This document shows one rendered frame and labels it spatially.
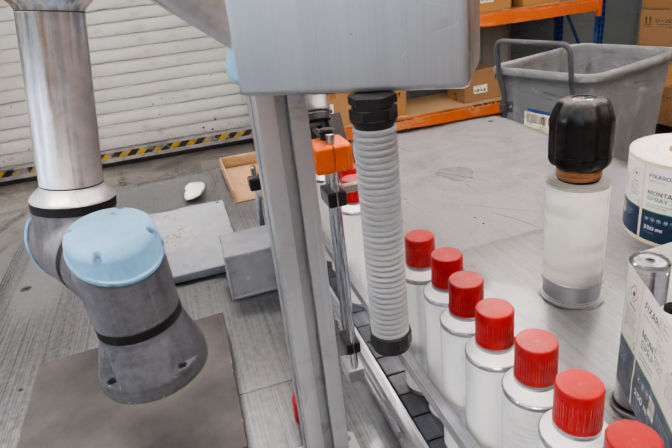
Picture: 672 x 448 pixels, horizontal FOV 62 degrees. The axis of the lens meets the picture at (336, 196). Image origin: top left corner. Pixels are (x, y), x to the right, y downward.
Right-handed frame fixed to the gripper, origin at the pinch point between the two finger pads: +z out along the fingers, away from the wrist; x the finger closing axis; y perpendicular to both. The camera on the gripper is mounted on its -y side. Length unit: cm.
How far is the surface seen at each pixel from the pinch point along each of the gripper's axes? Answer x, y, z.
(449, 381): -47, -2, 22
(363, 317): -17.9, -2.1, 16.6
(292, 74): -63, -14, -6
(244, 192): 49, -9, -17
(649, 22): 202, 298, -101
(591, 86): 115, 163, -44
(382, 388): -30.8, -5.1, 24.4
